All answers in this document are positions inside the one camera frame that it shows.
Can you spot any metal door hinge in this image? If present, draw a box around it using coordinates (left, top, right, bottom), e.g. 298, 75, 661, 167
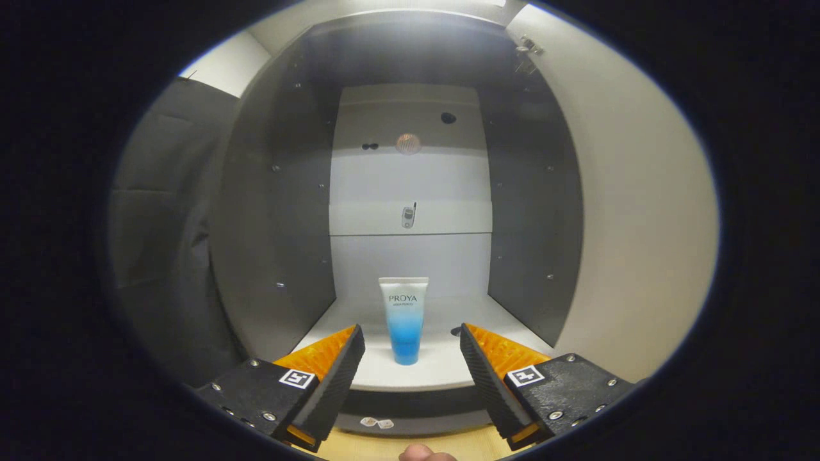
514, 35, 545, 76

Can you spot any white blue cosmetic tube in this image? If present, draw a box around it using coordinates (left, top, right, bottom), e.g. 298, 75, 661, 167
378, 277, 429, 366

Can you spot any white cabinet shelf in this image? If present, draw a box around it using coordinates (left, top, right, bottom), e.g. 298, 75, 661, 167
329, 200, 493, 236
332, 102, 489, 156

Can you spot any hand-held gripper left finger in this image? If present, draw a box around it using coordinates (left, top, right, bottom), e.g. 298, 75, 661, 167
191, 324, 366, 453

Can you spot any grey cabinet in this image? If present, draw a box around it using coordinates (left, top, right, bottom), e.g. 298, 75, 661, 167
211, 10, 585, 436

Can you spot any beige cabinet door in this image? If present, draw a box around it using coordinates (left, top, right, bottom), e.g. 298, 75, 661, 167
506, 3, 719, 385

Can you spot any black backdrop cloth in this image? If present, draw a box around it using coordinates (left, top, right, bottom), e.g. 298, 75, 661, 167
106, 77, 247, 388

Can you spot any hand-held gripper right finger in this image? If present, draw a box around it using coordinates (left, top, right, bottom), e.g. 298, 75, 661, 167
459, 323, 636, 451

